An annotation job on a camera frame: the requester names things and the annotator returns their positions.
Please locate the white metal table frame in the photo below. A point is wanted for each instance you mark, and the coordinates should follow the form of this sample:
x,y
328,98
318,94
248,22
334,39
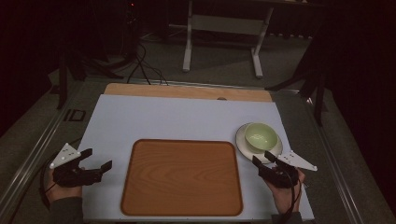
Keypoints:
x,y
224,25

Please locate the person's right hand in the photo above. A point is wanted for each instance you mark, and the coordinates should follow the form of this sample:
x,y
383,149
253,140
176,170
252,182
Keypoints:
x,y
285,196

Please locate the white plate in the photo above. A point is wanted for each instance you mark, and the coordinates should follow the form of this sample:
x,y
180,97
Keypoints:
x,y
241,143

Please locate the white table mat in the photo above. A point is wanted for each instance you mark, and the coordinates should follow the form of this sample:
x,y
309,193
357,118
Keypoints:
x,y
174,119

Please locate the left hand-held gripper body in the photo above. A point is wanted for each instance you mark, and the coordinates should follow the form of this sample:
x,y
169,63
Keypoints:
x,y
66,154

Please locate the metal rail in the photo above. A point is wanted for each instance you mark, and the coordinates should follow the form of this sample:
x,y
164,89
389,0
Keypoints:
x,y
29,155
337,168

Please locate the black tripod stand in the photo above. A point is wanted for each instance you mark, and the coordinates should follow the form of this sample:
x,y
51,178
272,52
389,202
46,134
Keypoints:
x,y
317,93

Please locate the wooden tray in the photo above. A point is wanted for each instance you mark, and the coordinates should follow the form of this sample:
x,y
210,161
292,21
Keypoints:
x,y
182,177

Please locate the light green bowl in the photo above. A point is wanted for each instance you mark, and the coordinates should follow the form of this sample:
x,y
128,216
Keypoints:
x,y
261,137

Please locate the person's left hand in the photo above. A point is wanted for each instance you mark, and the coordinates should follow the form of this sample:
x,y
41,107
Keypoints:
x,y
62,192

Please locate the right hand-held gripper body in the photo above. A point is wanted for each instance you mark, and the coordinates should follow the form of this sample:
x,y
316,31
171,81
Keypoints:
x,y
297,161

